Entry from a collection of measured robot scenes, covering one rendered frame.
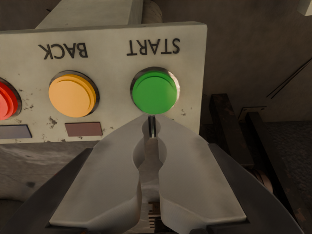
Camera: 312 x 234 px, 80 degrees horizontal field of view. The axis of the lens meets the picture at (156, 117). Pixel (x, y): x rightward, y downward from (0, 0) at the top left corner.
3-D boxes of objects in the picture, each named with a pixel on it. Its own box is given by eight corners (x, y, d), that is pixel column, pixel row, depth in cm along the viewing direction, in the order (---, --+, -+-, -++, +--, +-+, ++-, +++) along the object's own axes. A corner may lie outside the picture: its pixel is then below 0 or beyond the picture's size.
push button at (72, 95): (101, 109, 19) (97, 118, 18) (63, 111, 19) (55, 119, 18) (94, 70, 17) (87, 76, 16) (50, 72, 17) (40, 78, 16)
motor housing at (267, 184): (227, 108, 106) (264, 210, 71) (188, 109, 107) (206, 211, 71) (233, 90, 96) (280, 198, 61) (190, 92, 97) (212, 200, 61)
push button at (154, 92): (175, 106, 19) (177, 115, 17) (136, 108, 19) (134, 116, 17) (176, 67, 17) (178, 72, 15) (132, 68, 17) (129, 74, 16)
